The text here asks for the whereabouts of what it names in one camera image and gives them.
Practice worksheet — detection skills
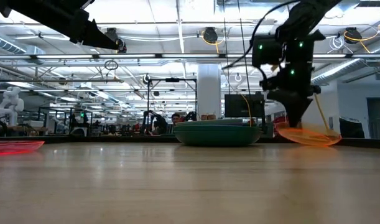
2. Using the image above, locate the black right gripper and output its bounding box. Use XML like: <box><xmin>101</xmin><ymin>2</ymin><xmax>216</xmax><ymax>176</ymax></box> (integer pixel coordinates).
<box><xmin>259</xmin><ymin>60</ymin><xmax>322</xmax><ymax>128</ymax></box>

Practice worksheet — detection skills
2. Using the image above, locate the orange translucent plastic plate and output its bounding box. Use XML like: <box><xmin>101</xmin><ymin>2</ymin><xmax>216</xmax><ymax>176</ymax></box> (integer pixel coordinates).
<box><xmin>276</xmin><ymin>123</ymin><xmax>342</xmax><ymax>147</ymax></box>

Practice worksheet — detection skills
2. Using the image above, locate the pink translucent plastic plate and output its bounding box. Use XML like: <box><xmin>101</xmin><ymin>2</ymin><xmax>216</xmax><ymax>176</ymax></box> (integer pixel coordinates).
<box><xmin>0</xmin><ymin>140</ymin><xmax>45</xmax><ymax>156</ymax></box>

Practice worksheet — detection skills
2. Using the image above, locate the black monitor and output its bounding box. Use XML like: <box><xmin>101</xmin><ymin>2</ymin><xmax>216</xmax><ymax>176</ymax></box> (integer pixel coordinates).
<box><xmin>224</xmin><ymin>93</ymin><xmax>266</xmax><ymax>118</ymax></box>

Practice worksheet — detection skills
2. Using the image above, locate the black round bin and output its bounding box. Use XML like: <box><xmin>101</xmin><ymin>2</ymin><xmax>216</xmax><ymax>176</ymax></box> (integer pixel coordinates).
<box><xmin>338</xmin><ymin>116</ymin><xmax>366</xmax><ymax>139</ymax></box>

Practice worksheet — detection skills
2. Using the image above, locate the dark teal bowl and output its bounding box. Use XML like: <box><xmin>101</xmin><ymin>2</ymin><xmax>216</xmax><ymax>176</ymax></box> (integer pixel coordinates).
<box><xmin>174</xmin><ymin>124</ymin><xmax>262</xmax><ymax>147</ymax></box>

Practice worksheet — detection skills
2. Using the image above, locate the white round pillar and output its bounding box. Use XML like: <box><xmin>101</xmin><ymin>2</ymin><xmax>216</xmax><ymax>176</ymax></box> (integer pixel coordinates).
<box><xmin>197</xmin><ymin>63</ymin><xmax>222</xmax><ymax>121</ymax></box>

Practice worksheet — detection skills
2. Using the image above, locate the grey door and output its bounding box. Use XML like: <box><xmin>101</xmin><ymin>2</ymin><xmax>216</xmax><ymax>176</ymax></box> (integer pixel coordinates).
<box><xmin>366</xmin><ymin>98</ymin><xmax>380</xmax><ymax>139</ymax></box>

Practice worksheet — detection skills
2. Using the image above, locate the long ceiling light strip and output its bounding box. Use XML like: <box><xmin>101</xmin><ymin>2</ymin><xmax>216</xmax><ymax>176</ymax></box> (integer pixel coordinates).
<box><xmin>0</xmin><ymin>53</ymin><xmax>380</xmax><ymax>60</ymax></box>

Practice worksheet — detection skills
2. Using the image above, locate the yellow hanging cable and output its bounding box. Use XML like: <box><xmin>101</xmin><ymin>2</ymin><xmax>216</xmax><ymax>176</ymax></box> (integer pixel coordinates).
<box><xmin>313</xmin><ymin>93</ymin><xmax>332</xmax><ymax>138</ymax></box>
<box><xmin>240</xmin><ymin>93</ymin><xmax>253</xmax><ymax>127</ymax></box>

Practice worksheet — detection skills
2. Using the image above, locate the silver ventilation duct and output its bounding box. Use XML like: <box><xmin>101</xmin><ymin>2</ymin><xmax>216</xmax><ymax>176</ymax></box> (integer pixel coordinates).
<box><xmin>0</xmin><ymin>32</ymin><xmax>46</xmax><ymax>65</ymax></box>
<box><xmin>310</xmin><ymin>40</ymin><xmax>380</xmax><ymax>86</ymax></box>

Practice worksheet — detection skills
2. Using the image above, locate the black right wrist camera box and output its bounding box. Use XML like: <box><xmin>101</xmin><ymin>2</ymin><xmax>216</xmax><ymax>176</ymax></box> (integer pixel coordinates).
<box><xmin>251</xmin><ymin>34</ymin><xmax>284</xmax><ymax>67</ymax></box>

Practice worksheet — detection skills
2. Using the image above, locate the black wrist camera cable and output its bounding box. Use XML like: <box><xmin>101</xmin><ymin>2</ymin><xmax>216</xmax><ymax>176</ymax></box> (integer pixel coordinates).
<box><xmin>222</xmin><ymin>0</ymin><xmax>299</xmax><ymax>70</ymax></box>

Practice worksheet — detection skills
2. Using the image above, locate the black ceiling cable reel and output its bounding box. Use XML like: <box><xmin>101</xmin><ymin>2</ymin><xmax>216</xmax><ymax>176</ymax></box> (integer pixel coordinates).
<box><xmin>105</xmin><ymin>27</ymin><xmax>127</xmax><ymax>54</ymax></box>
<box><xmin>203</xmin><ymin>27</ymin><xmax>218</xmax><ymax>44</ymax></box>
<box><xmin>344</xmin><ymin>27</ymin><xmax>361</xmax><ymax>44</ymax></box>

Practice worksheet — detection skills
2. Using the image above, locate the black background rig frame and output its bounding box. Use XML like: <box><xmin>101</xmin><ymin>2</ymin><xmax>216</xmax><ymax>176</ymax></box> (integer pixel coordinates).
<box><xmin>147</xmin><ymin>77</ymin><xmax>198</xmax><ymax>125</ymax></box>

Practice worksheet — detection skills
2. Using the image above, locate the black aluminium table frame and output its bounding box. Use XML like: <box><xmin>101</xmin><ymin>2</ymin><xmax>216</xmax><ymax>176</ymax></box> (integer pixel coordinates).
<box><xmin>0</xmin><ymin>135</ymin><xmax>380</xmax><ymax>147</ymax></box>

